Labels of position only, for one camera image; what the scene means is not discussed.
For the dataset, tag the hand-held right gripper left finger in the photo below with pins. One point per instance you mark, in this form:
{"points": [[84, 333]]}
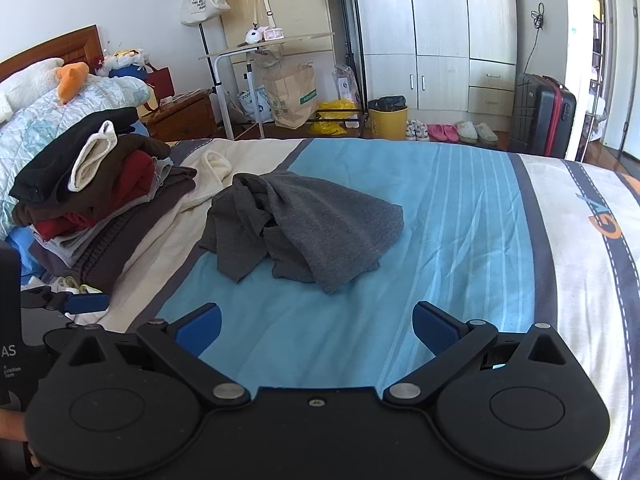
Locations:
{"points": [[200, 327]]}

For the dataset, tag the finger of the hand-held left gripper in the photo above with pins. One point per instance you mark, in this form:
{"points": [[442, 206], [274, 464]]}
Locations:
{"points": [[87, 303]]}

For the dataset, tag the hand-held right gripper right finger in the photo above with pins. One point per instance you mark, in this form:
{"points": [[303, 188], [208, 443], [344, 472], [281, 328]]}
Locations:
{"points": [[435, 330]]}

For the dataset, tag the grey garment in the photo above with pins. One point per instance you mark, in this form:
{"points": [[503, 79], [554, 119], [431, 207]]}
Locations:
{"points": [[310, 225]]}

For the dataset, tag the black clothes stand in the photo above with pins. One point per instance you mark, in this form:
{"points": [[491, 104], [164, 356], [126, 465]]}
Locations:
{"points": [[205, 55]]}

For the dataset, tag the person's left hand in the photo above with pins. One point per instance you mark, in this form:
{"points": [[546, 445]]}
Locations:
{"points": [[12, 425]]}

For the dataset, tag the dark taupe knit garment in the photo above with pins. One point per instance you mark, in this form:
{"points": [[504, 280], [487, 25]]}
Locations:
{"points": [[125, 240]]}

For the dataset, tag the red garment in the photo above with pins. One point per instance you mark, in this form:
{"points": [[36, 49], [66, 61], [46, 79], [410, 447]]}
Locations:
{"points": [[135, 175]]}

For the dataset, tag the black garment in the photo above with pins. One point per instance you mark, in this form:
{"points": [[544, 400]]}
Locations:
{"points": [[55, 160]]}

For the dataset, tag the small cream garment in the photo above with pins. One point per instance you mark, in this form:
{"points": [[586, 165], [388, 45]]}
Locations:
{"points": [[92, 155]]}

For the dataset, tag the brown garment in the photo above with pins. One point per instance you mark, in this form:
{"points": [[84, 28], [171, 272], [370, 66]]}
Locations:
{"points": [[132, 147]]}

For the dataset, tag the light blue quilt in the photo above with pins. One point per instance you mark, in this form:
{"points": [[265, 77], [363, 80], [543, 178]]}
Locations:
{"points": [[35, 120]]}

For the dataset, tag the pink slipper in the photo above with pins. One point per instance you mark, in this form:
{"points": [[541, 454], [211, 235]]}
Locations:
{"points": [[434, 133], [448, 133]]}

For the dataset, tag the white shoe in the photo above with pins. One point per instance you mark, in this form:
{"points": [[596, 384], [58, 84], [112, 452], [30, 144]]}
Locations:
{"points": [[423, 132], [411, 131]]}

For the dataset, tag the beige slipper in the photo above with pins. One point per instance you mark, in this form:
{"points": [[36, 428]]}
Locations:
{"points": [[466, 132], [486, 134]]}

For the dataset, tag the wooden nightstand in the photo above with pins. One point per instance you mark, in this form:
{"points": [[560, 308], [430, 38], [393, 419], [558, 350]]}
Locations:
{"points": [[185, 115]]}

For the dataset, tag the yellow trash bin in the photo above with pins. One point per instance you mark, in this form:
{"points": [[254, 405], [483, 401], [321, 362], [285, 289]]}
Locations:
{"points": [[387, 122]]}

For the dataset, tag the orange plush toy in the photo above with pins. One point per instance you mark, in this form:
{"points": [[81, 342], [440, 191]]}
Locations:
{"points": [[72, 82]]}

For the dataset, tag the white plush toy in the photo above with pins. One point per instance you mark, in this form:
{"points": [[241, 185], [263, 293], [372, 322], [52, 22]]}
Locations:
{"points": [[30, 82]]}

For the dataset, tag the dark red bag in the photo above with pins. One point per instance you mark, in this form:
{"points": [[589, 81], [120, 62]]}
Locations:
{"points": [[160, 82]]}

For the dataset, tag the yellow container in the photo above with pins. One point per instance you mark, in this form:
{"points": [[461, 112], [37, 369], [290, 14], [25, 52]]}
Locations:
{"points": [[335, 110]]}

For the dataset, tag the black and red suitcase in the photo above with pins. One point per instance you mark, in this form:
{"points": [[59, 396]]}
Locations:
{"points": [[535, 110]]}

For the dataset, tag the brown paper bag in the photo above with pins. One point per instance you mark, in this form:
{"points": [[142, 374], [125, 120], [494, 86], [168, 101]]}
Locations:
{"points": [[290, 95]]}

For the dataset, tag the wooden headboard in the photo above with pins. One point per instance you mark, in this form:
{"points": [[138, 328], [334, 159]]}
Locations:
{"points": [[75, 45]]}

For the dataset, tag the clear plastic bag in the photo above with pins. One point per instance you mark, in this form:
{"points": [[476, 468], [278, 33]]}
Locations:
{"points": [[346, 82]]}

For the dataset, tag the white rolling side table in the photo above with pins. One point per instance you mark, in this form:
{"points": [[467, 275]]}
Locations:
{"points": [[280, 40]]}

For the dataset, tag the white wardrobe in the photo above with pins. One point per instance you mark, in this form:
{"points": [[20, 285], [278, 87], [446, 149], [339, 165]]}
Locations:
{"points": [[440, 20]]}

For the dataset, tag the metal shelf rack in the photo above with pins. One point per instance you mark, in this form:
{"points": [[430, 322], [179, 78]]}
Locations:
{"points": [[598, 60]]}

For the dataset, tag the white tote bag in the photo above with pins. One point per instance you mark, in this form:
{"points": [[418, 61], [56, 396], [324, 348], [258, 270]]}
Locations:
{"points": [[202, 2]]}

